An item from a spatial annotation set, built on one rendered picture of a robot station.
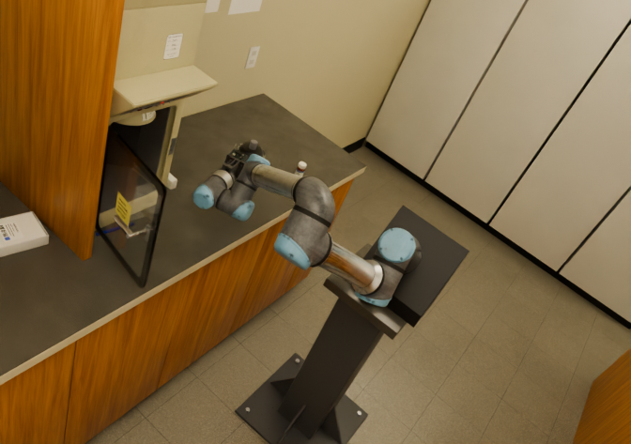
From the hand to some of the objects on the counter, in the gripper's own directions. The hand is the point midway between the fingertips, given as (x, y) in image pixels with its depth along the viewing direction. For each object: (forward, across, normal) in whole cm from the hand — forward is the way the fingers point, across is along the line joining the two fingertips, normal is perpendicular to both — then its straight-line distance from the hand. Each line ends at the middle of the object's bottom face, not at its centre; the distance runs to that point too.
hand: (249, 156), depth 211 cm
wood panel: (-58, +44, +16) cm, 74 cm away
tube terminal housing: (-37, +35, +18) cm, 54 cm away
